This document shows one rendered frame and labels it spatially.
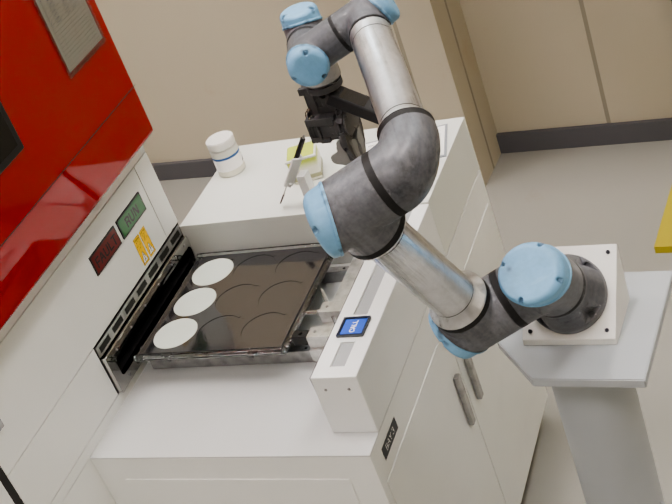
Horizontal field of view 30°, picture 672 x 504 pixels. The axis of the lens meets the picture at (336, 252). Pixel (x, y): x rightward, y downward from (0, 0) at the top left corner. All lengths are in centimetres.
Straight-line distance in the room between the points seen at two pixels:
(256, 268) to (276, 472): 56
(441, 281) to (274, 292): 66
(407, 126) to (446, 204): 86
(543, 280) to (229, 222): 94
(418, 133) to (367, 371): 56
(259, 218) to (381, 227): 93
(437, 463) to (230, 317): 53
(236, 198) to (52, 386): 71
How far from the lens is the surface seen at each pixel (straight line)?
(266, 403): 255
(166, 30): 504
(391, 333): 244
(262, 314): 265
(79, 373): 262
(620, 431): 256
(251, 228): 288
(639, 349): 237
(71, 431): 259
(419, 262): 208
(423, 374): 259
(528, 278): 221
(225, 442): 250
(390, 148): 193
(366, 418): 235
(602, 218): 423
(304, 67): 223
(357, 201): 192
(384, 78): 206
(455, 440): 275
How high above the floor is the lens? 233
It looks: 31 degrees down
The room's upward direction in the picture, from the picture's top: 21 degrees counter-clockwise
